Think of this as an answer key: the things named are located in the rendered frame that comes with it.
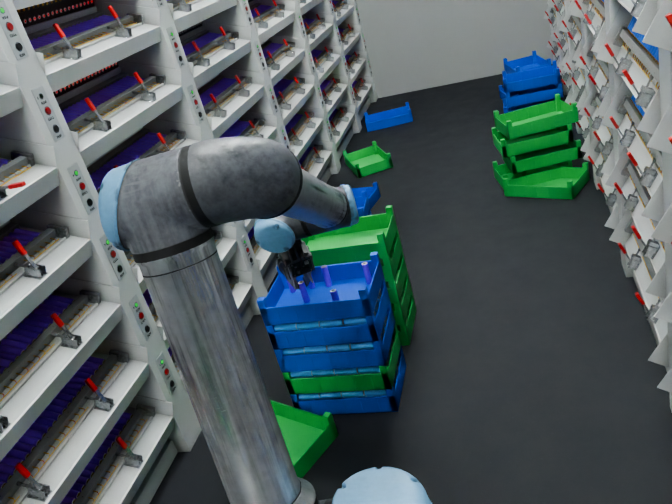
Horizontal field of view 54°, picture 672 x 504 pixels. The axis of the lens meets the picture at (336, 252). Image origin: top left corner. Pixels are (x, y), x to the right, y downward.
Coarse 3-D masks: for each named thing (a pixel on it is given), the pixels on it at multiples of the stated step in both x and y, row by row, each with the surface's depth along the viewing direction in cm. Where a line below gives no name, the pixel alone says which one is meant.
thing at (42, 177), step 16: (0, 144) 149; (16, 144) 148; (32, 144) 147; (32, 160) 148; (48, 160) 148; (32, 176) 144; (48, 176) 146; (16, 192) 137; (32, 192) 142; (48, 192) 147; (0, 208) 132; (16, 208) 137; (0, 224) 133
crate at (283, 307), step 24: (336, 264) 185; (360, 264) 183; (288, 288) 190; (336, 288) 183; (360, 288) 164; (264, 312) 173; (288, 312) 172; (312, 312) 170; (336, 312) 168; (360, 312) 167
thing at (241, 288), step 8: (232, 272) 240; (240, 272) 239; (248, 272) 239; (232, 280) 240; (240, 280) 241; (248, 280) 240; (232, 288) 238; (240, 288) 238; (248, 288) 238; (240, 296) 234; (248, 296) 239; (240, 304) 230; (240, 312) 232; (176, 368) 198
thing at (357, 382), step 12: (396, 336) 189; (396, 348) 188; (396, 360) 186; (288, 372) 182; (384, 372) 175; (288, 384) 184; (300, 384) 183; (312, 384) 182; (324, 384) 181; (336, 384) 180; (348, 384) 179; (360, 384) 179; (372, 384) 178; (384, 384) 177
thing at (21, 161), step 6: (12, 162) 144; (18, 162) 144; (24, 162) 146; (0, 168) 140; (6, 168) 141; (12, 168) 142; (18, 168) 144; (0, 174) 139; (6, 174) 141; (18, 174) 142; (0, 180) 138
